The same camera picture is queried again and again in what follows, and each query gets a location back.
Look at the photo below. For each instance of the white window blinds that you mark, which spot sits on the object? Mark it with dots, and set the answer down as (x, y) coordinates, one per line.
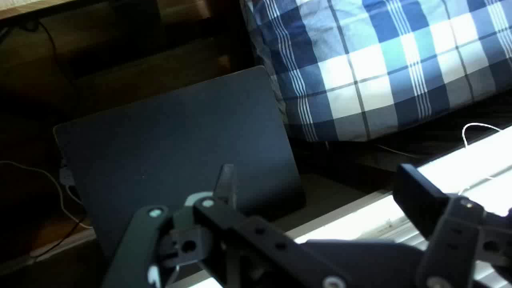
(374, 265)

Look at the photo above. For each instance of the blue white plaid pillow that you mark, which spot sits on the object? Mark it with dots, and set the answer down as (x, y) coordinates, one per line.
(362, 70)

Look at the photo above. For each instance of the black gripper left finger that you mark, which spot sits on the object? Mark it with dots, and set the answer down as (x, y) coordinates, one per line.
(235, 251)

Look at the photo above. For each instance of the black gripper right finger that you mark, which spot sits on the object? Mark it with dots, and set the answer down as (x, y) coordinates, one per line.
(458, 233)

